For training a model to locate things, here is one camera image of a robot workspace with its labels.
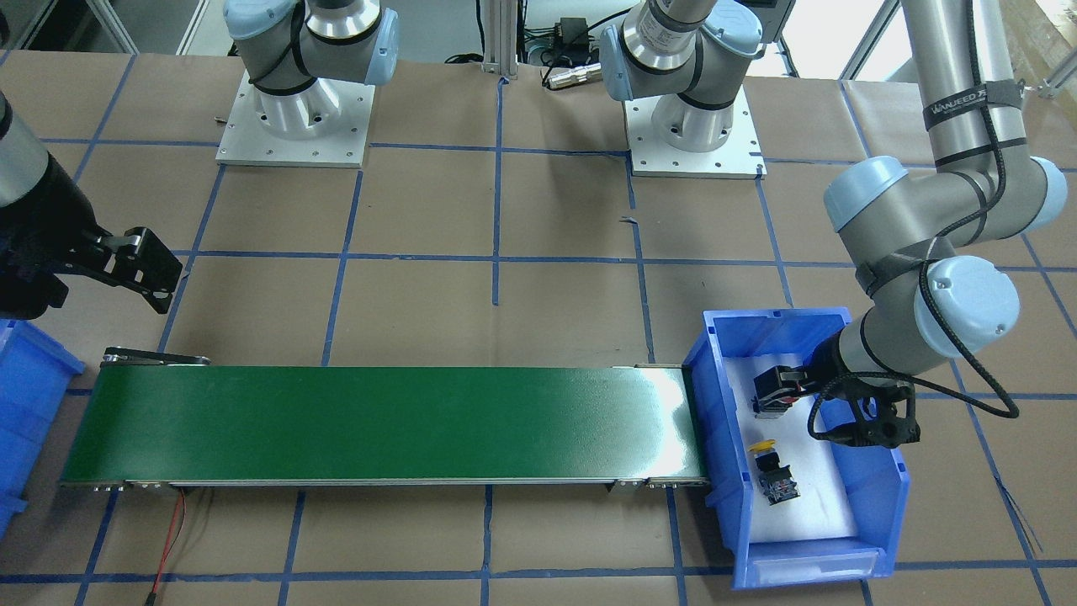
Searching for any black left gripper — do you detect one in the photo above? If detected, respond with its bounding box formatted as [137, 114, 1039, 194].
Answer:
[753, 330, 851, 413]

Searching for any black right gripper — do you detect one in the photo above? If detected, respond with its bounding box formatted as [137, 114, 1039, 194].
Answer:
[17, 189, 182, 314]

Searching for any yellow push button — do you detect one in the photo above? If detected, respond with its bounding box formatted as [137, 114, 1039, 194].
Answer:
[749, 439, 800, 506]

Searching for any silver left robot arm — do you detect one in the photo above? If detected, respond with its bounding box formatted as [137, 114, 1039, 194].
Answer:
[753, 1, 1067, 418]

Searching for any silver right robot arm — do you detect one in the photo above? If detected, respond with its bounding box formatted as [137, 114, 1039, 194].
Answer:
[1, 1, 401, 321]

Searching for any blue bin with white foam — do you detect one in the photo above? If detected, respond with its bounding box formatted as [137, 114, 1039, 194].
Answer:
[685, 307, 910, 590]

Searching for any green conveyor belt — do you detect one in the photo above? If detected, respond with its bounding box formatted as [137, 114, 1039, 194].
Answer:
[59, 364, 707, 488]

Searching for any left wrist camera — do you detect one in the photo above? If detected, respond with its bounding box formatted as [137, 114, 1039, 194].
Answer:
[807, 375, 920, 449]

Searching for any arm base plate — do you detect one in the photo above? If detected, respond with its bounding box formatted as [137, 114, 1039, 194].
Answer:
[215, 74, 377, 168]
[623, 89, 767, 179]

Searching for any red black power cable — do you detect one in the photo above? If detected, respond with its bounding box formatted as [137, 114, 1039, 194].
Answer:
[148, 488, 190, 600]

